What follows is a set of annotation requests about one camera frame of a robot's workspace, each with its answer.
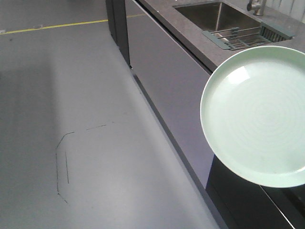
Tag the light green round plate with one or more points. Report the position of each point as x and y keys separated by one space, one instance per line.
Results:
x=253 y=115

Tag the green metal dish drying rack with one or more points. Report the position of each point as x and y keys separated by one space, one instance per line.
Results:
x=236 y=38

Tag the grey kitchen counter cabinet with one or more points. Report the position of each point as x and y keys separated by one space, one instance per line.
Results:
x=172 y=60

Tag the stainless steel sink basin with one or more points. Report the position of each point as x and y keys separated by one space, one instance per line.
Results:
x=216 y=16

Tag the stainless steel faucet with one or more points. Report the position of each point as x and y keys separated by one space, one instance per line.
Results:
x=258 y=6

